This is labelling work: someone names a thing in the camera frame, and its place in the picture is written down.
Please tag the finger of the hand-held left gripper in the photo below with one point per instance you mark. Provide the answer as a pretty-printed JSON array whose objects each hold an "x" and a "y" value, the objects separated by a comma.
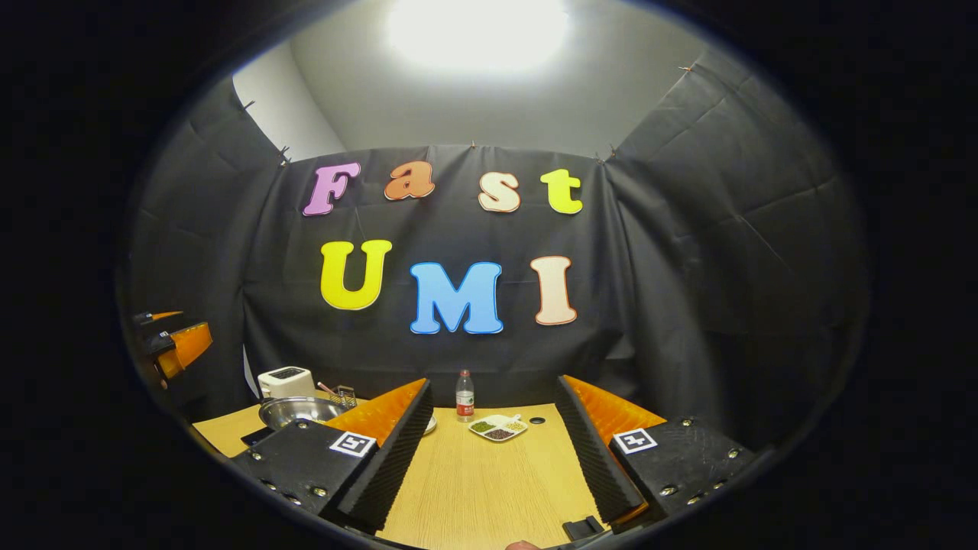
[
  {"x": 187, "y": 344},
  {"x": 160, "y": 315}
]

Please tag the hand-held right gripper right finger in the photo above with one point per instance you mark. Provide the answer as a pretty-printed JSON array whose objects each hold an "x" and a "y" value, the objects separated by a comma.
[{"x": 592, "y": 466}]

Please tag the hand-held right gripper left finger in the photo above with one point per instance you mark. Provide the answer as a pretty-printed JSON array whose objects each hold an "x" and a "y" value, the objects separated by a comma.
[{"x": 397, "y": 466}]

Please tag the black induction cooktop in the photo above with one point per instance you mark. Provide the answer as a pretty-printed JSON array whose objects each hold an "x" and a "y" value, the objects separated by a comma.
[{"x": 258, "y": 437}]

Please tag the white round plate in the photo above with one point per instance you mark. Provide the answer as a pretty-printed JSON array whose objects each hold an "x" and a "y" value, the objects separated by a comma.
[{"x": 431, "y": 425}]

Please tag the clear bottle with red label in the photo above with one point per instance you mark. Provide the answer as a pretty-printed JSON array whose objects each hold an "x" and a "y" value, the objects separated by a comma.
[{"x": 464, "y": 401}]

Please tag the heap of green mung beans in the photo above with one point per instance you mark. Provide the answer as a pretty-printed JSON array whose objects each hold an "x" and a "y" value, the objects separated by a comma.
[{"x": 483, "y": 428}]

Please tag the heap of dark red beans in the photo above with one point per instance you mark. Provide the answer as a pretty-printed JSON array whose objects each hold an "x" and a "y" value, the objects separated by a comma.
[{"x": 499, "y": 435}]

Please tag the white divided dish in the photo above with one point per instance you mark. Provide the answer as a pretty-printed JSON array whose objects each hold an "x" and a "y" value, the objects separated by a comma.
[{"x": 498, "y": 420}]

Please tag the pink straw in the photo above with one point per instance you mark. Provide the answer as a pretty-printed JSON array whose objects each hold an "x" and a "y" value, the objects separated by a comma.
[{"x": 327, "y": 388}]

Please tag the white toaster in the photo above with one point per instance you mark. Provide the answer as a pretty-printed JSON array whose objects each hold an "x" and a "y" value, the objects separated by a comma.
[{"x": 286, "y": 383}]

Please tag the black backdrop cloth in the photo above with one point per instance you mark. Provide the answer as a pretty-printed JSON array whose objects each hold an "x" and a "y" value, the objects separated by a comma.
[{"x": 688, "y": 267}]

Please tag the large ceiling light panel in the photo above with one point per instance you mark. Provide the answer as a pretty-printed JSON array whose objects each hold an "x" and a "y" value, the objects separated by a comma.
[{"x": 477, "y": 34}]

